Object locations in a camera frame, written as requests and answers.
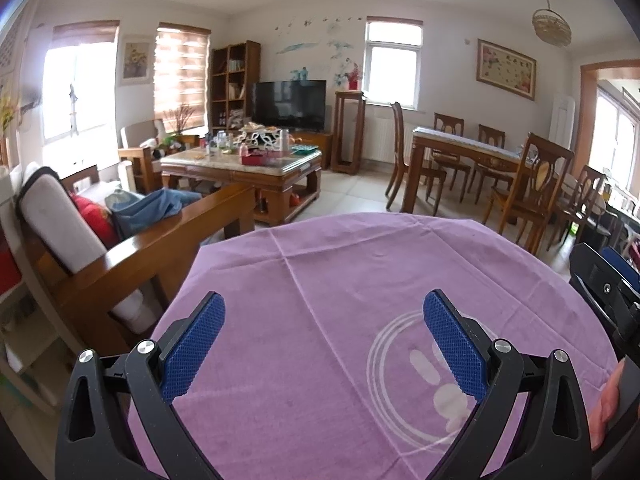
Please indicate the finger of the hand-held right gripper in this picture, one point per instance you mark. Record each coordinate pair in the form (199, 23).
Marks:
(595, 280)
(620, 262)

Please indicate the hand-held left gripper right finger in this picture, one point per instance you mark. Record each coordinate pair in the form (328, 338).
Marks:
(456, 345)

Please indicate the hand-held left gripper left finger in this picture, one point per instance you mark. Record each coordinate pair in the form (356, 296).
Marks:
(195, 342)

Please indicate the person's right hand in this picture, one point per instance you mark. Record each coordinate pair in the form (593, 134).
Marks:
(602, 405)

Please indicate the white bolster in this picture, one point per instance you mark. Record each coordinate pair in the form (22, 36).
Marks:
(132, 310)

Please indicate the wooden dining chair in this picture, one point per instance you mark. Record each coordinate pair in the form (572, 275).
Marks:
(397, 130)
(537, 175)
(490, 137)
(590, 185)
(447, 125)

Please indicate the wooden sofa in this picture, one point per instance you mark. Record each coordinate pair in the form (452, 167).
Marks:
(165, 240)

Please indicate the balcony window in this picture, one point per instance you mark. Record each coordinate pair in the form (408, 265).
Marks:
(615, 135)

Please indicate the purple tablecloth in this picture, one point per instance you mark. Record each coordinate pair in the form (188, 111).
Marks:
(325, 310)

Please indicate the blue cloth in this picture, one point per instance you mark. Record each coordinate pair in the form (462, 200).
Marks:
(150, 207)

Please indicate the white standing air conditioner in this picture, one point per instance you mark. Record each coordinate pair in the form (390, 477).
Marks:
(562, 120)

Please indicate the red cushion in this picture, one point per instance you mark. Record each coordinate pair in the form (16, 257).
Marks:
(95, 217)

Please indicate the white shelf unit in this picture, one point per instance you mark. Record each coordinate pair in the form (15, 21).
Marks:
(12, 340)

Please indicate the wooden coffee table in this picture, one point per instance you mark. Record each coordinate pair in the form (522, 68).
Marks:
(280, 175)

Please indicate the white sofa back cushion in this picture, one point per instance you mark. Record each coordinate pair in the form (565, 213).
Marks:
(55, 215)

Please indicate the wooden dining table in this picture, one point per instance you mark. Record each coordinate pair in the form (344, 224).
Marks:
(460, 142)

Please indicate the small red box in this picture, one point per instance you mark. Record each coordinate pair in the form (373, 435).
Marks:
(255, 159)

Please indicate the white decorative holder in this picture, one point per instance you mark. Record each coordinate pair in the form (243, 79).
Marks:
(262, 139)

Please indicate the wooden armchair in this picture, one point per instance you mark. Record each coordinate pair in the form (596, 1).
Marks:
(137, 135)

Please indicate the white radiator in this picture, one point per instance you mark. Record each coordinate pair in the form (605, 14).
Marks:
(377, 140)

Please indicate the white bottle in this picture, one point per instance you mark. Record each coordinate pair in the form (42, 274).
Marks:
(284, 140)

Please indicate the green tray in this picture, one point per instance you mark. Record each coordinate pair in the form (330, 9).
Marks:
(305, 149)

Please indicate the dried branches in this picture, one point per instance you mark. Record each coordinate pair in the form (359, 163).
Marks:
(182, 117)

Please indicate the large framed picture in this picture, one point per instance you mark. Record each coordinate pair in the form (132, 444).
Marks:
(505, 67)

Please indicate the wooden television cabinet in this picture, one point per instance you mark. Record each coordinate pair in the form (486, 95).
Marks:
(322, 145)

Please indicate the tall wooden plant stand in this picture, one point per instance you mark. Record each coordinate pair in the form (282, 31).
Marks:
(340, 130)

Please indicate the hanging ceiling lamp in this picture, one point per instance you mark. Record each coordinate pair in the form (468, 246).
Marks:
(551, 27)

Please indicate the black television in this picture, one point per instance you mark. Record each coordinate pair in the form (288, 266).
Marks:
(287, 105)

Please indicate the window with striped blinds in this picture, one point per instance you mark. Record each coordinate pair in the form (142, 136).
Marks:
(180, 75)

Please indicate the wooden bookshelf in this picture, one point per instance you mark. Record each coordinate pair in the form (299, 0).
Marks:
(254, 70)

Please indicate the large bright window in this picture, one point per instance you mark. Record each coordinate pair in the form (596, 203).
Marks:
(75, 90)

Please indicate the red flower vase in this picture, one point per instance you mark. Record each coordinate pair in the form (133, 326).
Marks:
(354, 80)

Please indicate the white framed window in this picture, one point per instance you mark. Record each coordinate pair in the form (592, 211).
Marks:
(392, 65)

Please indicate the small framed flower picture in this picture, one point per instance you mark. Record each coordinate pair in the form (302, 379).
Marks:
(135, 60)

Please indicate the yellow flowers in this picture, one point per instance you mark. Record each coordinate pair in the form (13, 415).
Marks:
(6, 112)

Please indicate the wooden door frame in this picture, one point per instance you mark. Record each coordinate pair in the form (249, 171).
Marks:
(586, 110)

